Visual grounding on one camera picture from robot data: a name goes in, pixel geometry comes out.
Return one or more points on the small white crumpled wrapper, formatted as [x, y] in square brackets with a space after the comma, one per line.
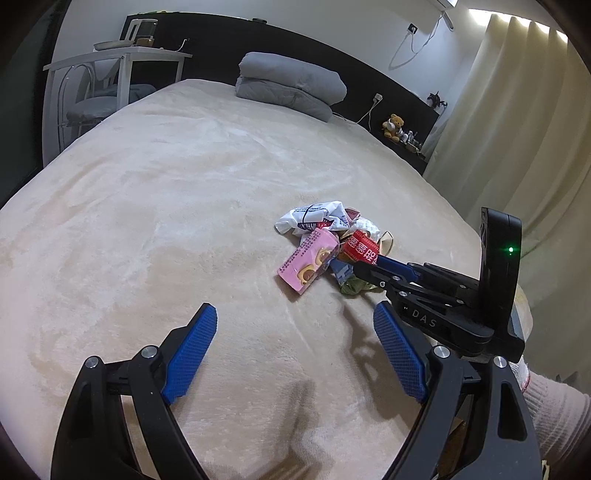
[367, 228]

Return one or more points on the teddy bear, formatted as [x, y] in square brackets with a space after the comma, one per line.
[395, 127]

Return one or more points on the cluster of small bottles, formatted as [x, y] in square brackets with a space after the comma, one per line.
[413, 145]

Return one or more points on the green wrapper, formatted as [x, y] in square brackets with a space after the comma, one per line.
[355, 286]

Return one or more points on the chair with grey cushion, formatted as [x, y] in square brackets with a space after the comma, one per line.
[90, 110]

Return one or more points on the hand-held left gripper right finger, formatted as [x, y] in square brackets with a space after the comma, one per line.
[401, 355]

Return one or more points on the white crumpled snack packet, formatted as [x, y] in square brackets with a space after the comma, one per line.
[309, 214]

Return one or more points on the dark small figurine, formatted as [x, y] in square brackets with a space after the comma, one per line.
[436, 99]

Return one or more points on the blue snack wrapper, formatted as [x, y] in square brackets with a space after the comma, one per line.
[341, 270]

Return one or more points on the clear yellowish wrapper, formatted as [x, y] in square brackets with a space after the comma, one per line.
[385, 242]

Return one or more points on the grey plate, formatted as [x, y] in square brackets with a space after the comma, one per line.
[113, 45]

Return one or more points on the red snack packet white print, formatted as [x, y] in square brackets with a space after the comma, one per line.
[358, 247]

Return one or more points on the pink snack box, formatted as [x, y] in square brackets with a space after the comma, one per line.
[307, 261]

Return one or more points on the cream curtain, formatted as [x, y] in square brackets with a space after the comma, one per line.
[508, 115]

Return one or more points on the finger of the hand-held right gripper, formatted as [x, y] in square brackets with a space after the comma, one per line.
[374, 276]
[392, 264]

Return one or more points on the white side table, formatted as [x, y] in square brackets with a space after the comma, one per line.
[138, 56]

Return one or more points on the grey pillow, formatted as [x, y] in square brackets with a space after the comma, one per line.
[295, 74]

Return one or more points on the black headboard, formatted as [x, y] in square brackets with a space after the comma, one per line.
[300, 50]

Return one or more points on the grey folded quilt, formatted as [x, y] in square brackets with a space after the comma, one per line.
[281, 99]

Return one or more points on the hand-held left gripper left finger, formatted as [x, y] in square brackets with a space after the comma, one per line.
[194, 355]

